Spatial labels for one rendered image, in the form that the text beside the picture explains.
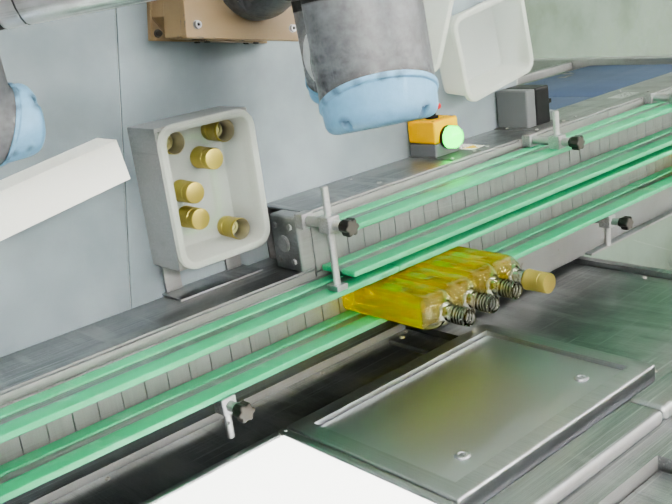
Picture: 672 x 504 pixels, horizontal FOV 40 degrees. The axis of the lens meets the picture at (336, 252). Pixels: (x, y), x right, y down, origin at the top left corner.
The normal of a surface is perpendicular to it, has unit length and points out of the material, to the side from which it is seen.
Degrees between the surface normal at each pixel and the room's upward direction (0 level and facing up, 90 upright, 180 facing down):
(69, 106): 0
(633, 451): 90
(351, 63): 63
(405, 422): 90
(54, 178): 0
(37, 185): 0
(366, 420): 90
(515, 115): 90
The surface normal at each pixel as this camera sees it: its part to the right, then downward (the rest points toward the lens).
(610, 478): -0.13, -0.95
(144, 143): -0.73, 0.29
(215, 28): 0.68, 0.06
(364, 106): -0.28, 0.34
